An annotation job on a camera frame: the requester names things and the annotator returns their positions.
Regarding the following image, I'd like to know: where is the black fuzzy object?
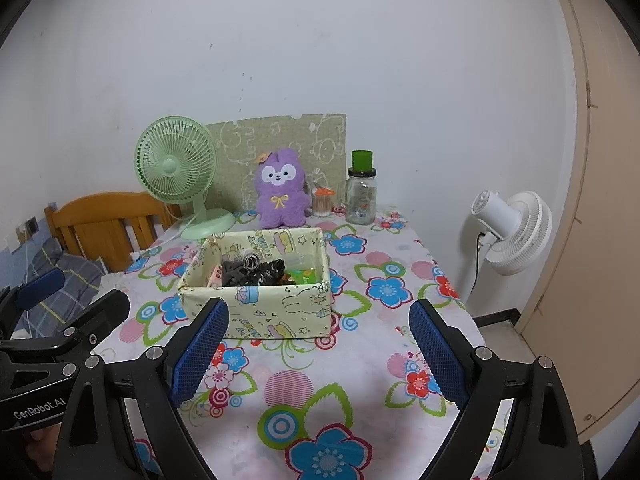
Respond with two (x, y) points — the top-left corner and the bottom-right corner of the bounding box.
(247, 255), (288, 287)

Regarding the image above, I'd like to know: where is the green printed board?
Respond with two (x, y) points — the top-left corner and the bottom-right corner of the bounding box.
(206, 114), (347, 216)

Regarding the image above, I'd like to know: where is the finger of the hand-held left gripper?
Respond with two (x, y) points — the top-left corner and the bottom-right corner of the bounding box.
(0, 269), (67, 342)
(62, 289), (132, 361)

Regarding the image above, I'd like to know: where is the grey plaid pillow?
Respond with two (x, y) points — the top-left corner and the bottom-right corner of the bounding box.
(12, 237), (103, 336)

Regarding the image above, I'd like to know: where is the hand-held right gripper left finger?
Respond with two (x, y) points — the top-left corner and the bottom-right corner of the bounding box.
(52, 297), (231, 480)

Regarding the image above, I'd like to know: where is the white standing fan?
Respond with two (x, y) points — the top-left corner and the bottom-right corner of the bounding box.
(470, 190), (554, 277)

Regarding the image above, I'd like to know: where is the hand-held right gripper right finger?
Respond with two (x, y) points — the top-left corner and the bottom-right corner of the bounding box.
(409, 298), (582, 480)

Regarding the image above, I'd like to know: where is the green desk fan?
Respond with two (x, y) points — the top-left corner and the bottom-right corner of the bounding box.
(134, 116), (236, 241)

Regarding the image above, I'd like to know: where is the purple plush toy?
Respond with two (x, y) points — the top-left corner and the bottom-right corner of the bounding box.
(254, 147), (311, 228)

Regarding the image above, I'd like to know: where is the white fan power cable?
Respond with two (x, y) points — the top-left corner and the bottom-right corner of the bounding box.
(131, 212), (201, 261)

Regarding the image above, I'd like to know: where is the beige cabinet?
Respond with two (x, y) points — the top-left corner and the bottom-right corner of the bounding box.
(515, 0), (640, 448)

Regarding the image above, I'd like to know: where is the cotton swab container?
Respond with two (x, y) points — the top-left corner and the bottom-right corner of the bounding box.
(312, 187), (335, 217)

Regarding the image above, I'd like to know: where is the person's left hand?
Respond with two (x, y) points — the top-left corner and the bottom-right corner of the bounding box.
(22, 425), (59, 473)

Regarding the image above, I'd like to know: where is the black fan power cable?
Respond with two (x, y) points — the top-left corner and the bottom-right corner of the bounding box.
(472, 232), (489, 311)

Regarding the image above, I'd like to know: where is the yellow cartoon printed box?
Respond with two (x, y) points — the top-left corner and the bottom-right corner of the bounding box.
(177, 226), (333, 341)

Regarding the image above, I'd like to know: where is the glass mug jar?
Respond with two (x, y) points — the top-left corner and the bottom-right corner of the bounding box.
(345, 169), (378, 225)

